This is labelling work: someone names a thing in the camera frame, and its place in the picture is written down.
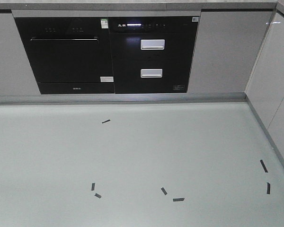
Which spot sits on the black disinfection cabinet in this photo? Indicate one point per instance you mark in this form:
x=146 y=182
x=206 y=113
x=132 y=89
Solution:
x=179 y=33

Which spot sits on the upper silver drawer handle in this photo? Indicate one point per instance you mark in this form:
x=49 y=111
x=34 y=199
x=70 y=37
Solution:
x=152 y=44

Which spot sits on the silver drawer handle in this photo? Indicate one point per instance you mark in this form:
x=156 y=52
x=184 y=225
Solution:
x=151 y=73
x=152 y=44

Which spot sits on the lower silver drawer handle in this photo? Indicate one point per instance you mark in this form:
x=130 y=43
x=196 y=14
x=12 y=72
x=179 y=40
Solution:
x=151 y=73

